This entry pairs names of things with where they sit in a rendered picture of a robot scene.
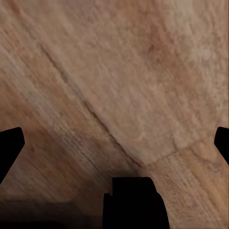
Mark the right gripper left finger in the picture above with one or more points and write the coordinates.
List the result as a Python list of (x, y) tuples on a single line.
[(11, 143)]

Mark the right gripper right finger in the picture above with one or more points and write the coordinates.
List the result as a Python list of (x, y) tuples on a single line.
[(221, 141)]

